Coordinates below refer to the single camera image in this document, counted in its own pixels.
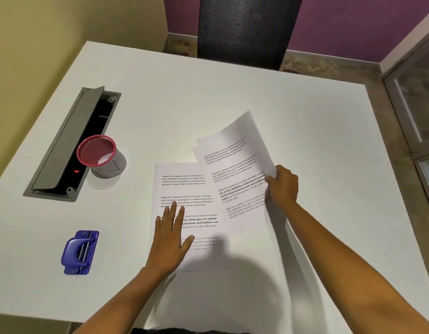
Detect person's right hand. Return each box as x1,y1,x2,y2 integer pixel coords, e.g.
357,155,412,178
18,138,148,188
265,165,299,208

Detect red mesh pen cup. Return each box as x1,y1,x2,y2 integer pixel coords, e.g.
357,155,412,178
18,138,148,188
77,135,127,179

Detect blue hole punch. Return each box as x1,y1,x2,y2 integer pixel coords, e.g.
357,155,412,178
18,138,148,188
61,230,100,275

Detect grey cable box lid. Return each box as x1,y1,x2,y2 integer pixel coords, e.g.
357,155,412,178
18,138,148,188
29,86,105,191

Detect person's right forearm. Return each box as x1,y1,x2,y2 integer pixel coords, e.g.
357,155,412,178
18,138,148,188
286,200,429,334

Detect printed paper sheet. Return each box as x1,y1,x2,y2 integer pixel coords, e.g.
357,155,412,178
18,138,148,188
149,163,233,272

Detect white framed glass window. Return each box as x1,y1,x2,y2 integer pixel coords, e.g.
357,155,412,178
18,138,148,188
379,3,429,221

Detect grey desk cable box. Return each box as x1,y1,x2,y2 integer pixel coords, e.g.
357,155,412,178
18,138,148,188
23,86,122,203

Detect black mesh chair back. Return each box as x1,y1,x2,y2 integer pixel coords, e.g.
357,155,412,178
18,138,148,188
196,0,304,71

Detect lifted printed paper sheets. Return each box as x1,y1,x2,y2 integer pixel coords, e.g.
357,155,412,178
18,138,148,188
192,110,278,238

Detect person's left forearm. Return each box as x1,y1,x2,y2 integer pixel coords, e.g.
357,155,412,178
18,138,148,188
72,265,182,334

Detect person's left hand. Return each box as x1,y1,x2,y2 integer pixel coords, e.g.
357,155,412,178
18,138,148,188
146,202,196,275

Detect plain white paper sheet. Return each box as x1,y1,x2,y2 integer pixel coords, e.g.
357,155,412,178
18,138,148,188
144,205,323,331

